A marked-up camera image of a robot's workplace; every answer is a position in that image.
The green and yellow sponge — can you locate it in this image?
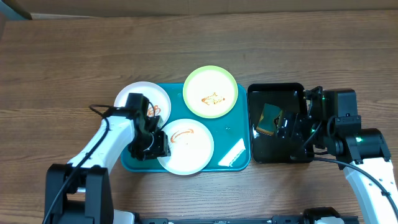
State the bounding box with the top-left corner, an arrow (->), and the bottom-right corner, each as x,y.
256,104 -> 283,136

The white plate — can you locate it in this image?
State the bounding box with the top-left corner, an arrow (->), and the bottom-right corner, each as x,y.
114,82 -> 171,127
157,119 -> 214,175

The white plate front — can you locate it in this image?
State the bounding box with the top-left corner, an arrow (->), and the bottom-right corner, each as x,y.
157,119 -> 214,175

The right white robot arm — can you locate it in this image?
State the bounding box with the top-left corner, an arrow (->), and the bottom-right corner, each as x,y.
273,86 -> 397,223

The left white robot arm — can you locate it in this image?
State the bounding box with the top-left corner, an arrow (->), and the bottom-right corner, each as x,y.
43,106 -> 170,223

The black water tray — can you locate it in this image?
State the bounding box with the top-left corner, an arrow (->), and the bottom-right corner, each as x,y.
248,83 -> 304,164

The teal plastic tray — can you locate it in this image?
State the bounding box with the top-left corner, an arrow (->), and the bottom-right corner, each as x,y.
120,82 -> 252,173

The green rimmed plate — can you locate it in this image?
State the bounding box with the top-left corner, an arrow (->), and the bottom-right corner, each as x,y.
182,65 -> 238,119

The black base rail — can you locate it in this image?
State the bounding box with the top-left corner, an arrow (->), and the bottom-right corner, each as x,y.
136,214 -> 361,224

